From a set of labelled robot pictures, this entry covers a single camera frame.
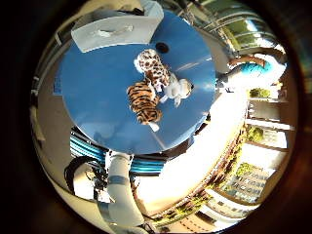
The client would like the leopard plush toy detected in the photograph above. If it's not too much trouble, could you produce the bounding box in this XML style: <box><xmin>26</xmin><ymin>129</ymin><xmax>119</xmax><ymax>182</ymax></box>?
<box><xmin>134</xmin><ymin>48</ymin><xmax>172</xmax><ymax>93</ymax></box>

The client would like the white plastic container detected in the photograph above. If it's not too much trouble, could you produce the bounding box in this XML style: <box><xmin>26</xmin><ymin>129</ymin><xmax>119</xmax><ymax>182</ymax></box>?
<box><xmin>70</xmin><ymin>8</ymin><xmax>165</xmax><ymax>54</ymax></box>

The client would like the black round disc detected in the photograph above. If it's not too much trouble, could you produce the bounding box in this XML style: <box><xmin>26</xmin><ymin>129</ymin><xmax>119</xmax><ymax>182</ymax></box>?
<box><xmin>155</xmin><ymin>41</ymin><xmax>171</xmax><ymax>55</ymax></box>

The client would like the person in teal shirt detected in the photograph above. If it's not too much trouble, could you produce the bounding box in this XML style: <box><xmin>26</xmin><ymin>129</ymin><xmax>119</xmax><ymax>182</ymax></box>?
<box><xmin>215</xmin><ymin>54</ymin><xmax>289</xmax><ymax>94</ymax></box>

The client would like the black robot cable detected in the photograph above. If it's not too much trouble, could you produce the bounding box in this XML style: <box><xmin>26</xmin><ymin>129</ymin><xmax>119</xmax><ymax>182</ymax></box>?
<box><xmin>63</xmin><ymin>155</ymin><xmax>109</xmax><ymax>197</ymax></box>

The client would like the blue striped cable bundle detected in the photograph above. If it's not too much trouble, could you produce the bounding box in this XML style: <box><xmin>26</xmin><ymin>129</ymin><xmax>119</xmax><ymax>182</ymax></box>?
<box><xmin>69</xmin><ymin>132</ymin><xmax>166</xmax><ymax>176</ymax></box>

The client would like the tiger plush toy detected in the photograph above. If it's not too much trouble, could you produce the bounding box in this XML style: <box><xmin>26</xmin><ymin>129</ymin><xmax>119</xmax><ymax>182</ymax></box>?
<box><xmin>126</xmin><ymin>81</ymin><xmax>164</xmax><ymax>133</ymax></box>

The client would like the white turtle plush toy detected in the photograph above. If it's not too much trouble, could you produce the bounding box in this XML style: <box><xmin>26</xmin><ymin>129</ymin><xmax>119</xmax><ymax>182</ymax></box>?
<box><xmin>159</xmin><ymin>72</ymin><xmax>195</xmax><ymax>108</ymax></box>

